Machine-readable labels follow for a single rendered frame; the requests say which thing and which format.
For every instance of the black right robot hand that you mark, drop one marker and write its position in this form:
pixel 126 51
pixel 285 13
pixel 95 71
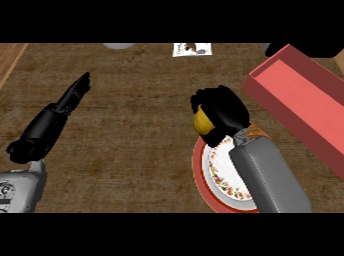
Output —
pixel 223 110

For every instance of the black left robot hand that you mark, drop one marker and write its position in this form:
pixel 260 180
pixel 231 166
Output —
pixel 43 128

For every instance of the yellow lemon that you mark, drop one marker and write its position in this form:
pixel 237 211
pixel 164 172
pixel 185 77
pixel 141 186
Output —
pixel 203 123

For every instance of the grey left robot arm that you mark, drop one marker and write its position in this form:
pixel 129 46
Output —
pixel 14 193

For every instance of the red cardboard box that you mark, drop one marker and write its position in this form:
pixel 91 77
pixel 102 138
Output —
pixel 308 110

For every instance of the white plate with red rim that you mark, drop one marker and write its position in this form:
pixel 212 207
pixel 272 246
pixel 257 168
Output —
pixel 219 176

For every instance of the white printed paper card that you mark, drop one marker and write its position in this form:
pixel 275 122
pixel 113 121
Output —
pixel 192 49

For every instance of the black appliance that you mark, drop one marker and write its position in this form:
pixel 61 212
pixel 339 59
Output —
pixel 302 49

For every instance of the grey round object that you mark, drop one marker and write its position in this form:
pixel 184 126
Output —
pixel 119 45

